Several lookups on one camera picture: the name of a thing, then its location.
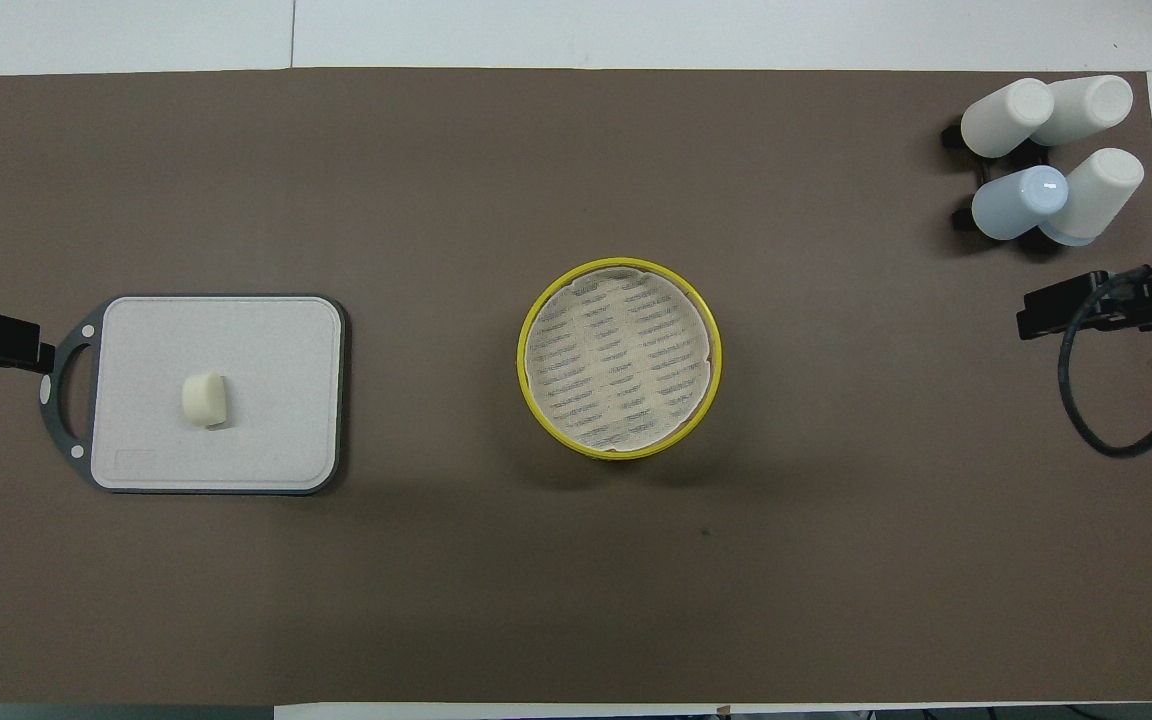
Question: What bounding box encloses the black cup rack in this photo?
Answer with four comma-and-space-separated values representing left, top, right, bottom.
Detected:
940, 115, 1053, 234

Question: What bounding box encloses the light blue plastic cup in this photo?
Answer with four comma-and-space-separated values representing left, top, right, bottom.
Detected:
971, 165, 1070, 242

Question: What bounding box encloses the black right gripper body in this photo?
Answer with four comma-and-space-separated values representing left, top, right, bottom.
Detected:
1016, 264, 1152, 342

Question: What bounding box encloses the white steamed bun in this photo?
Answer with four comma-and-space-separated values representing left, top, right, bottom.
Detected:
181, 372, 230, 430

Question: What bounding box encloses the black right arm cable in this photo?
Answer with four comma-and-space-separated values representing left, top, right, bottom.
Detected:
1057, 268, 1152, 459

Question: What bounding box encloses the brown table mat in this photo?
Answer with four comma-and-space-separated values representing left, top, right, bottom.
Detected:
0, 67, 1152, 705

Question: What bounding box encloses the yellow steamer lid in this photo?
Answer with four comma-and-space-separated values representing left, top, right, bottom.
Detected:
516, 257, 724, 463

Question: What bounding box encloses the white cutting board grey frame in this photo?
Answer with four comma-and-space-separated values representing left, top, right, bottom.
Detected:
39, 293, 350, 496

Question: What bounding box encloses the white plastic cup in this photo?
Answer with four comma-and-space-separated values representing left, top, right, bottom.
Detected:
960, 78, 1056, 160
1038, 148, 1146, 248
1030, 75, 1135, 149

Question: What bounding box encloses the printed paper steamer liner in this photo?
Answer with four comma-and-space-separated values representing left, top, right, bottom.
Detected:
524, 265, 716, 454

